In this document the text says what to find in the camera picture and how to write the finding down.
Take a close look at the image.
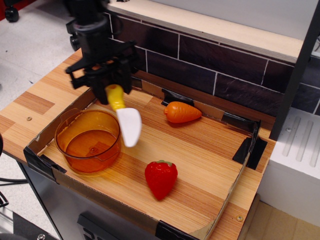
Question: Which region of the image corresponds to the black caster wheel top left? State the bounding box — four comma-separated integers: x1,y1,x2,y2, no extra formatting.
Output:
3,0,20,23

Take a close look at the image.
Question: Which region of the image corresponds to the orange toy carrot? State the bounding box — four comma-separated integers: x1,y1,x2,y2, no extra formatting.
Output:
163,101,202,124

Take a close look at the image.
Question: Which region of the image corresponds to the white toy sink drainboard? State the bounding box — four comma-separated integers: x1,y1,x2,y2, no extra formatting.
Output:
257,108,320,226

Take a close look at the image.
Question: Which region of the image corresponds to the black chair caster wheel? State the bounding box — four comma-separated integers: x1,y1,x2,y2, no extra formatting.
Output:
66,19,80,51

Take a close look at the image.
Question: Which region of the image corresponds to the yellow handled white toy knife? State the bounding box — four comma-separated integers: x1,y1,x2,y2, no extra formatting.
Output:
105,84,142,148

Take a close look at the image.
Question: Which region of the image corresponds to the black shelf frame with wood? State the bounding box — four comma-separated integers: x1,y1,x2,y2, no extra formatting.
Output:
102,0,320,140

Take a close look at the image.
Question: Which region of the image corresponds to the orange transparent plastic pot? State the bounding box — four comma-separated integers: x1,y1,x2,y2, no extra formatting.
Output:
54,108,122,174

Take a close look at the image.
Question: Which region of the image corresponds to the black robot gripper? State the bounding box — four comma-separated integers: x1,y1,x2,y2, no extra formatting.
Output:
65,0,138,105

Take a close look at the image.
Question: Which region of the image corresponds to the cardboard fence with black tape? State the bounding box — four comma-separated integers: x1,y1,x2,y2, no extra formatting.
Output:
25,82,267,240

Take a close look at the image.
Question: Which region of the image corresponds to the red toy strawberry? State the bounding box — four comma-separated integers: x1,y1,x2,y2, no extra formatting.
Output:
144,160,178,201

